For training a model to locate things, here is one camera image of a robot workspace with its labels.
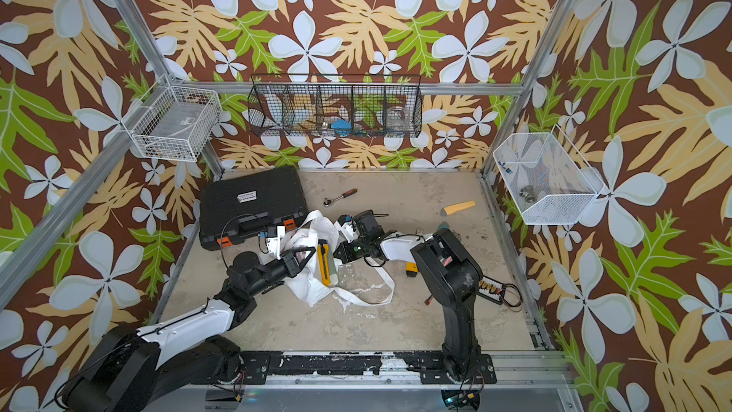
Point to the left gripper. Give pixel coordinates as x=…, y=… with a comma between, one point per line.
x=291, y=263

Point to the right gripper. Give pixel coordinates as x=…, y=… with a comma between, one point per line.
x=346, y=255

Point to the yellow black slim knife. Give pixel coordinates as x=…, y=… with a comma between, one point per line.
x=323, y=262

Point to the white tote bag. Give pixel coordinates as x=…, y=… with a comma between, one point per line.
x=318, y=274

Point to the yellow wide utility knife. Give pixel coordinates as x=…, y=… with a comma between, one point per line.
x=411, y=270

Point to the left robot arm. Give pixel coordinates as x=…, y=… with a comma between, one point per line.
x=133, y=367

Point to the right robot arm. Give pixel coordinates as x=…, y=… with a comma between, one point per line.
x=452, y=277

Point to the black tool case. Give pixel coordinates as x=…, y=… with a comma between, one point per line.
x=233, y=210

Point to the blue object in basket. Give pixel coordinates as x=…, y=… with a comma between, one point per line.
x=341, y=127

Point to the white mesh hexagonal basket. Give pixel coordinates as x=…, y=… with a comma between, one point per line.
x=547, y=176

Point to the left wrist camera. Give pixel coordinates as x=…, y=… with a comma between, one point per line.
x=270, y=241

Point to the metal base rail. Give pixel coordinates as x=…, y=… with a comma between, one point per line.
x=368, y=370

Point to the black wire basket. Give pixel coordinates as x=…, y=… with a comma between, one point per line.
x=374, y=104

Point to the white wire basket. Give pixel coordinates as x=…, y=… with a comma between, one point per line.
x=174, y=121

